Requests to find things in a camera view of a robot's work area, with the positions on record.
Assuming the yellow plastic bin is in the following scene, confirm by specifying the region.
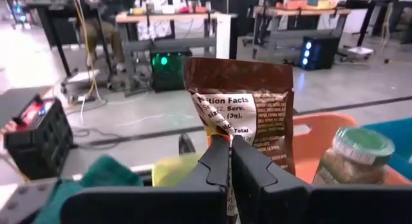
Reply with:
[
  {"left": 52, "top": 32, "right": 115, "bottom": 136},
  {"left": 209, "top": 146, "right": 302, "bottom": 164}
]
[{"left": 151, "top": 152, "right": 209, "bottom": 188}]

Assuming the black power box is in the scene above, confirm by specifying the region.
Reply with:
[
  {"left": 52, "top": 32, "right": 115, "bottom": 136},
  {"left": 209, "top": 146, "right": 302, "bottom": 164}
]
[{"left": 3, "top": 95, "right": 75, "bottom": 182}]

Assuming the orange plastic bin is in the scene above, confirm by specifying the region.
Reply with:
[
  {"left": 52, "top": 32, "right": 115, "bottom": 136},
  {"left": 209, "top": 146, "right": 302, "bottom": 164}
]
[{"left": 207, "top": 112, "right": 412, "bottom": 186}]

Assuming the dark green cloth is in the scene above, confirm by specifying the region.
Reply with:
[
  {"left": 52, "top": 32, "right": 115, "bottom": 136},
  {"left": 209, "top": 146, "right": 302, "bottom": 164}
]
[{"left": 32, "top": 154, "right": 145, "bottom": 224}]

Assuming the white stand base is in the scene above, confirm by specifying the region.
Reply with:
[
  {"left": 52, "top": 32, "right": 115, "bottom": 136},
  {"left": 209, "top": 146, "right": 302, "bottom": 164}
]
[{"left": 346, "top": 45, "right": 377, "bottom": 59}]

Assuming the blue plastic bin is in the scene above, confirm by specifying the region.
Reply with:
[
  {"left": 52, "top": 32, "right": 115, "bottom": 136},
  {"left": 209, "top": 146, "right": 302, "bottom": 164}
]
[{"left": 362, "top": 117, "right": 412, "bottom": 182}]

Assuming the person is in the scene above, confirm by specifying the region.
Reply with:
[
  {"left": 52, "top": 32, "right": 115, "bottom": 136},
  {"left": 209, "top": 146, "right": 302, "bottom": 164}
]
[{"left": 79, "top": 0, "right": 127, "bottom": 73}]

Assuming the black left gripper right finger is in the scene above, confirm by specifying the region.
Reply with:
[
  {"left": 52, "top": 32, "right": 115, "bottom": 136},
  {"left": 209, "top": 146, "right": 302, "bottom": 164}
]
[{"left": 231, "top": 135, "right": 412, "bottom": 224}]

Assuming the yellow cable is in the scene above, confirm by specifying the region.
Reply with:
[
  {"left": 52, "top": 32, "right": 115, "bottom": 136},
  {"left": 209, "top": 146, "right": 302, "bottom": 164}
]
[{"left": 73, "top": 0, "right": 101, "bottom": 104}]

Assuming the green-lit computer tower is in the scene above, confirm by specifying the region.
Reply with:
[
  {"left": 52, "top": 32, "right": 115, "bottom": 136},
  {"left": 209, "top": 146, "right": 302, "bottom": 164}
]
[{"left": 150, "top": 48, "right": 193, "bottom": 93}]

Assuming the blue-lit computer tower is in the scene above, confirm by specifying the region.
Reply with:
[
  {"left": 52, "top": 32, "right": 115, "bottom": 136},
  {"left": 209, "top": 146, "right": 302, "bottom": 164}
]
[{"left": 300, "top": 35, "right": 341, "bottom": 71}]

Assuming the red tool case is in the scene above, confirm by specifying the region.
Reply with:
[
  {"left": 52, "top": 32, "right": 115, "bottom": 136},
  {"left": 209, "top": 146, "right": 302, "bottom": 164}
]
[{"left": 14, "top": 100, "right": 56, "bottom": 131}]

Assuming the black desk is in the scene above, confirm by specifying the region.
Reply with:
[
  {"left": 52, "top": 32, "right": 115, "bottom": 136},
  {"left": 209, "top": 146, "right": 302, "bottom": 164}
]
[{"left": 27, "top": 0, "right": 113, "bottom": 79}]

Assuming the grey metal bracket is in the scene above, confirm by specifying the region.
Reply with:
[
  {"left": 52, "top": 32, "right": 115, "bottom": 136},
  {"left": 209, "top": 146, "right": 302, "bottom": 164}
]
[{"left": 0, "top": 180, "right": 62, "bottom": 224}]

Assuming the white floor cable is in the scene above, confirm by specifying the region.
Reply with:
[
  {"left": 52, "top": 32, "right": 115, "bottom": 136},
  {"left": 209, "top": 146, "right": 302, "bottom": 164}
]
[{"left": 79, "top": 94, "right": 197, "bottom": 130}]

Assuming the wooden top work table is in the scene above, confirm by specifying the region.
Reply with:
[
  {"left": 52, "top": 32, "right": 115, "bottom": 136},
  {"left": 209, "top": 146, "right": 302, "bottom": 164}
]
[
  {"left": 252, "top": 5, "right": 352, "bottom": 57},
  {"left": 115, "top": 10, "right": 239, "bottom": 62}
]

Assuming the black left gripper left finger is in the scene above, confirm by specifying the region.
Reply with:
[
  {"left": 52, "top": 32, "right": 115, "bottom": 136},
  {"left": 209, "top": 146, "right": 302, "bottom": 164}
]
[{"left": 61, "top": 135, "right": 231, "bottom": 224}]

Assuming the green-lid spice jar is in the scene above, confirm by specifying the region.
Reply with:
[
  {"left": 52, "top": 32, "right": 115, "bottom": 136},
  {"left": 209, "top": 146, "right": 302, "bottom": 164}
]
[{"left": 312, "top": 126, "right": 396, "bottom": 185}]

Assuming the brown spice packet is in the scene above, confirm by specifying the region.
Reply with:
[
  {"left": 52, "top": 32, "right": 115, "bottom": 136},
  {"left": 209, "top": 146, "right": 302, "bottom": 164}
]
[{"left": 183, "top": 56, "right": 296, "bottom": 224}]

